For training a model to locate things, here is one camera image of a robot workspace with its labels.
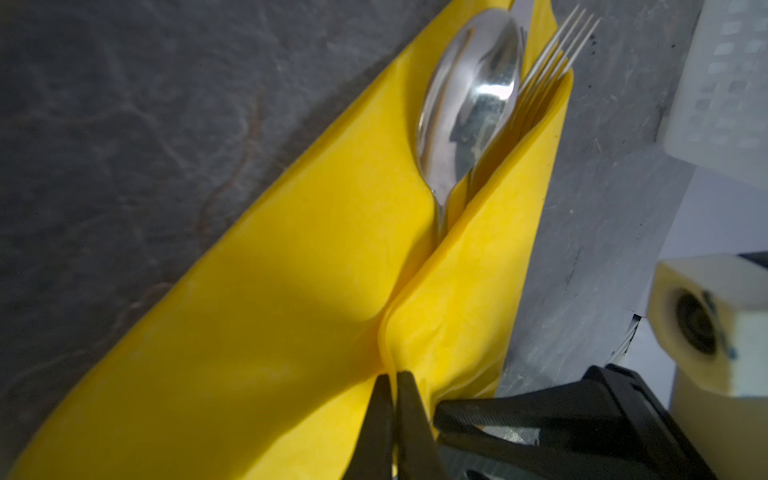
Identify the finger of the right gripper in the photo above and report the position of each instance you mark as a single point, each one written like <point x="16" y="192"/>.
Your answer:
<point x="607" y="425"/>

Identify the silver spoon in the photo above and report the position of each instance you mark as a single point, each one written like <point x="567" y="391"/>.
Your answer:
<point x="470" y="97"/>

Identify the yellow paper napkin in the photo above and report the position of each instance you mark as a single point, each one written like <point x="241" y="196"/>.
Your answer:
<point x="259" y="363"/>

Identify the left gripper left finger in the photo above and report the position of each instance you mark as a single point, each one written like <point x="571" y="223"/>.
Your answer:
<point x="372" y="458"/>

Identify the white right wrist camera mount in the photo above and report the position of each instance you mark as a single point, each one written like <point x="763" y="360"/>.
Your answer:
<point x="709" y="314"/>

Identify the silver fork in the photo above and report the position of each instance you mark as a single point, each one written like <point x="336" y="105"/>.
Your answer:
<point x="556" y="59"/>

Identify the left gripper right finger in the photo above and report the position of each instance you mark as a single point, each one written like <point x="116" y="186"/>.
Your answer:
<point x="417" y="453"/>

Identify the white perforated plastic basket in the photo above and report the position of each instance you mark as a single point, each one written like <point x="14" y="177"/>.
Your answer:
<point x="718" y="118"/>

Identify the silver knife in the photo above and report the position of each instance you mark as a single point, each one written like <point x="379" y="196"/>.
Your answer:
<point x="522" y="12"/>

